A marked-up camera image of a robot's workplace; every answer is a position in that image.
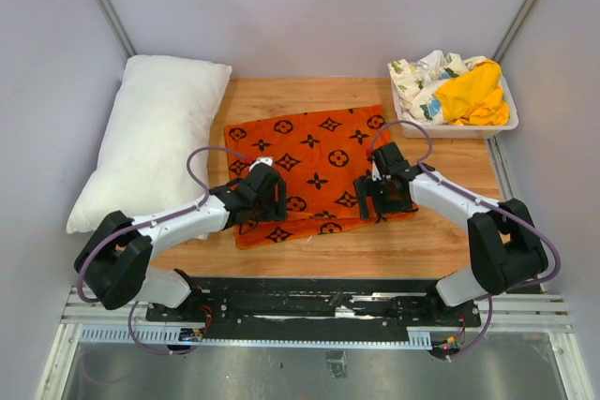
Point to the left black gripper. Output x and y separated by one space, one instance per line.
277 209

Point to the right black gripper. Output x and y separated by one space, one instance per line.
366 186

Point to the orange black-patterned plush pillowcase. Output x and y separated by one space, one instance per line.
319 154

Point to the white plastic bin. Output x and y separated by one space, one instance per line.
446 131

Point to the white pillow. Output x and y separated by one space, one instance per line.
162 112

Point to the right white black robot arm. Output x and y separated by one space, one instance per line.
504 249

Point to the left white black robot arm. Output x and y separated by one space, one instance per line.
114 266

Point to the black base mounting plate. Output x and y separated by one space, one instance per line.
313 304

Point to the yellow and white floral cloth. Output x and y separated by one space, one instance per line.
444 89

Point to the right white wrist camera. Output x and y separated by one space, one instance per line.
375 174

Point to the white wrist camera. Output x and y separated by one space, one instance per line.
265 160
375 174

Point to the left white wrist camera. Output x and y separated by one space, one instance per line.
265 160

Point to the grey slotted cable duct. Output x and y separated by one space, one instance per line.
267 335

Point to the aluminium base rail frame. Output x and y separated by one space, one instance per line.
524 349

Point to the right aluminium corner post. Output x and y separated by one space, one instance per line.
522 15

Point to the aluminium corner post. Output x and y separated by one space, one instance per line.
119 32
522 15

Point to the left aluminium corner post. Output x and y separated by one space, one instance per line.
119 32

